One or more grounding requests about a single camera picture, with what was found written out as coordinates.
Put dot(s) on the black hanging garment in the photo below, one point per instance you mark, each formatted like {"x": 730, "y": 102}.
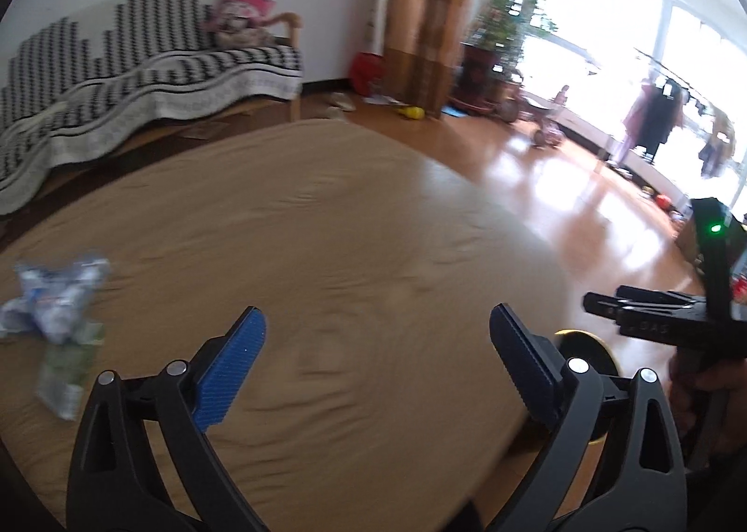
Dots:
{"x": 662, "y": 118}

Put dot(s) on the red ball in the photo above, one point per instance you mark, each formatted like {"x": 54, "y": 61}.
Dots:
{"x": 662, "y": 200}

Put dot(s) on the round wooden table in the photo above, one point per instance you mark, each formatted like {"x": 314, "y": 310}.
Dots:
{"x": 350, "y": 275}

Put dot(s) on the pink plush toy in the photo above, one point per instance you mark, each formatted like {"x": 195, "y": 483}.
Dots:
{"x": 242, "y": 18}

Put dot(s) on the sofa with black-white cover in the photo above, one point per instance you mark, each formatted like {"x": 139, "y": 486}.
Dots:
{"x": 146, "y": 71}

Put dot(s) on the blue-white plastic packet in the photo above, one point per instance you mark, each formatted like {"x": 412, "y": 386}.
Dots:
{"x": 58, "y": 298}

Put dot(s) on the person's right hand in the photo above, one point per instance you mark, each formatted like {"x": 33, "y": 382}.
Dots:
{"x": 723, "y": 377}

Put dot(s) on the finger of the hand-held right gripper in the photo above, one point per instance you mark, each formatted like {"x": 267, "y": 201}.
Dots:
{"x": 653, "y": 294}
{"x": 604, "y": 305}

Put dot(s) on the bundle of hanging clothes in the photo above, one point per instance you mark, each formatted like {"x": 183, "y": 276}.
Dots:
{"x": 721, "y": 141}

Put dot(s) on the large potted plant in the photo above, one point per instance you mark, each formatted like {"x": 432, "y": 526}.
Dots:
{"x": 490, "y": 59}

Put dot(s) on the pink-white children's tricycle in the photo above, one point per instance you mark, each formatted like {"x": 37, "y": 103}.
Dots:
{"x": 543, "y": 121}

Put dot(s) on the green plastic wrapper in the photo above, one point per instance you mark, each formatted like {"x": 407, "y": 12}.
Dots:
{"x": 67, "y": 374}

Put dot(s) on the blue floor mat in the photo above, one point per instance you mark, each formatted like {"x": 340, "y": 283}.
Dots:
{"x": 454, "y": 111}

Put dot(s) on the white paper sheet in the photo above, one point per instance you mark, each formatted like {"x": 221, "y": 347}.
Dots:
{"x": 379, "y": 100}

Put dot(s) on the yellow toy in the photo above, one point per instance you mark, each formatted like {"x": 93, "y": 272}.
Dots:
{"x": 413, "y": 112}

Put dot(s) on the wooden sofa frame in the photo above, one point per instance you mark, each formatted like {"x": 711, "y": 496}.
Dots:
{"x": 292, "y": 27}

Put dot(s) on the black gold-rimmed trash bin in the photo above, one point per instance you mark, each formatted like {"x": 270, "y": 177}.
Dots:
{"x": 589, "y": 342}

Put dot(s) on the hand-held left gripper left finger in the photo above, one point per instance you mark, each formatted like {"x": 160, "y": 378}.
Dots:
{"x": 230, "y": 374}

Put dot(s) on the brown curtain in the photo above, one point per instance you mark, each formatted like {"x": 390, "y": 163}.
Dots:
{"x": 432, "y": 13}

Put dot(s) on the metal clothes rack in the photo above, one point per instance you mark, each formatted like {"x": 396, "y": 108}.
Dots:
{"x": 671, "y": 77}

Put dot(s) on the pink hanging garment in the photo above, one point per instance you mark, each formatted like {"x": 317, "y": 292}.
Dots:
{"x": 635, "y": 123}

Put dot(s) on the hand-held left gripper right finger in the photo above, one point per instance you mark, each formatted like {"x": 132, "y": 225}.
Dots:
{"x": 525, "y": 363}

